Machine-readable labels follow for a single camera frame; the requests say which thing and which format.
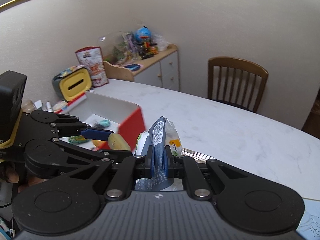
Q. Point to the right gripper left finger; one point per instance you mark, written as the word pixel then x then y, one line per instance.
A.
pixel 126 173

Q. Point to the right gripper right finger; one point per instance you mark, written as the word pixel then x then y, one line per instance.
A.
pixel 187 169

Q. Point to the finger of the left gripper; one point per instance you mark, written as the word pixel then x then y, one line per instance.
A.
pixel 96 133
pixel 42 151

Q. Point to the white blue tissue pack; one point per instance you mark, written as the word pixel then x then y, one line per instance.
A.
pixel 161 134

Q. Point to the person's hand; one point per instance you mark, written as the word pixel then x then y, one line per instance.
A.
pixel 9 175

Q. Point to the teal egg-shaped gadget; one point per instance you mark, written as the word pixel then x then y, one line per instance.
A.
pixel 105 123

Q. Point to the red white cardboard box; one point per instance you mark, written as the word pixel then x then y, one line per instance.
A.
pixel 125 117

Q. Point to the yellow lid tissue box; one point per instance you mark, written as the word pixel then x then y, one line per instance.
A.
pixel 72 82

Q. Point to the red white snack bag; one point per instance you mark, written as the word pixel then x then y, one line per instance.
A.
pixel 92 59

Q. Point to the white sideboard cabinet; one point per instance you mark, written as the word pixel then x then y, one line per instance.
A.
pixel 161 70

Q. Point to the brown wooden chair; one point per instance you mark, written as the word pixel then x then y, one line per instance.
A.
pixel 236 82

